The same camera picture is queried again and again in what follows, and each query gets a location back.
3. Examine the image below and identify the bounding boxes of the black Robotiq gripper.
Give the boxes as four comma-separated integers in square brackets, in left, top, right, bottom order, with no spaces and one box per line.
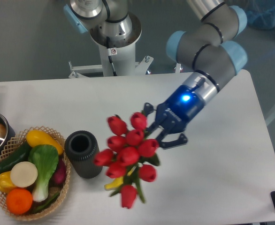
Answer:
[142,85,204,149]

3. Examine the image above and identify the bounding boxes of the red tulip bouquet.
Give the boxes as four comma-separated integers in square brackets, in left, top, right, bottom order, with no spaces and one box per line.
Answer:
[93,112,160,209]

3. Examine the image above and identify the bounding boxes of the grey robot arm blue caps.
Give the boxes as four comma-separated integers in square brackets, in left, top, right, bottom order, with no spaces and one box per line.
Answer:
[63,0,247,149]

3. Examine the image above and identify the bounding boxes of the dark grey ribbed vase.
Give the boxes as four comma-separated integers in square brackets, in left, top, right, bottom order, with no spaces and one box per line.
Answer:
[64,130,103,179]

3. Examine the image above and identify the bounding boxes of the yellow banana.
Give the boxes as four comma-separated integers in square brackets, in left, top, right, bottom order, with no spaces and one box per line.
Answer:
[104,166,136,190]

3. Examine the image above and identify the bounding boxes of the purple sweet potato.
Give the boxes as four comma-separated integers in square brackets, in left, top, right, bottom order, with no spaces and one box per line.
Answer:
[52,158,67,185]

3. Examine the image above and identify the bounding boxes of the green bok choy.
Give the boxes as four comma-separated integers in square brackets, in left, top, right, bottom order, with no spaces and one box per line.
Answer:
[28,144,59,202]

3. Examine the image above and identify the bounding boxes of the yellow squash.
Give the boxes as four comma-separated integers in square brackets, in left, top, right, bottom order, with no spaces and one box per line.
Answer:
[26,130,64,155]

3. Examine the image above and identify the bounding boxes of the blue plastic bag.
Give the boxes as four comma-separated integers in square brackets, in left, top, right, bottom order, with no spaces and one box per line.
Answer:
[244,0,275,30]

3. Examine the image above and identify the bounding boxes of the green cucumber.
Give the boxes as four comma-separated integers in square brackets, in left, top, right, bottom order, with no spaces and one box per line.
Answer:
[0,141,31,174]

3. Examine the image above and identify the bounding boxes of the dark green chili pepper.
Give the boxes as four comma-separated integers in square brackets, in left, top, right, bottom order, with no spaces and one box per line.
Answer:
[31,192,60,214]

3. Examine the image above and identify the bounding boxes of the woven wicker basket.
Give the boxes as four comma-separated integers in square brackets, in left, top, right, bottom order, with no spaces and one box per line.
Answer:
[0,126,71,221]

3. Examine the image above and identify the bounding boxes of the orange fruit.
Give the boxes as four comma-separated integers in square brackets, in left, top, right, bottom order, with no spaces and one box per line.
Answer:
[6,188,33,215]

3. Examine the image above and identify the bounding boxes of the yellow bell pepper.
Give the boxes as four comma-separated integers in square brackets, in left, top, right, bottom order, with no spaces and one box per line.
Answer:
[0,171,17,194]

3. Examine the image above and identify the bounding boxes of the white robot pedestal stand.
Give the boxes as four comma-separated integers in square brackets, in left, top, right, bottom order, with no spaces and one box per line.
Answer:
[65,10,153,78]

